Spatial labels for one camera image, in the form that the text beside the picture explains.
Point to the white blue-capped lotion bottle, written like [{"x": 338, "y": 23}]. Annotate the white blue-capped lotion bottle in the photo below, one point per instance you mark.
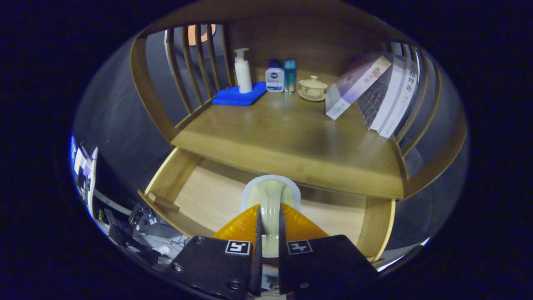
[{"x": 275, "y": 81}]

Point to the wooden cabinet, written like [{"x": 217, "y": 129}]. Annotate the wooden cabinet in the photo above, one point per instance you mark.
[{"x": 145, "y": 96}]

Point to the white pump bottle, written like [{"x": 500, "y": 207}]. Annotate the white pump bottle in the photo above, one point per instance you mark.
[{"x": 243, "y": 75}]

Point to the purple white leaning book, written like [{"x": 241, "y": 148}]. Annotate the purple white leaning book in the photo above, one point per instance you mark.
[{"x": 354, "y": 87}]

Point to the slim teal bottle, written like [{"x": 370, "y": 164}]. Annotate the slim teal bottle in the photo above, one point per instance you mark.
[{"x": 290, "y": 77}]

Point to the wooden drawer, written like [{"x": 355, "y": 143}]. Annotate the wooden drawer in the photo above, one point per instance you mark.
[{"x": 208, "y": 196}]

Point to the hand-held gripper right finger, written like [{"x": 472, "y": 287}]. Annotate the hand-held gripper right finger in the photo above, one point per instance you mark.
[{"x": 282, "y": 250}]

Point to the cream lidded teacup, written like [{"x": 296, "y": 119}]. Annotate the cream lidded teacup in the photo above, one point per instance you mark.
[{"x": 312, "y": 88}]

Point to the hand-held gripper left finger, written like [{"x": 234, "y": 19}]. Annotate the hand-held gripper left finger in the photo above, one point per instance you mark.
[{"x": 259, "y": 250}]

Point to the blue folded cloth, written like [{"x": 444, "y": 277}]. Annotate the blue folded cloth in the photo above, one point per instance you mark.
[{"x": 233, "y": 98}]

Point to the white book patterned cover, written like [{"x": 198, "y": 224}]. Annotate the white book patterned cover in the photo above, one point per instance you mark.
[{"x": 377, "y": 104}]

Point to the wooden countertop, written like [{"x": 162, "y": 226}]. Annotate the wooden countertop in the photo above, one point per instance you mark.
[{"x": 291, "y": 141}]

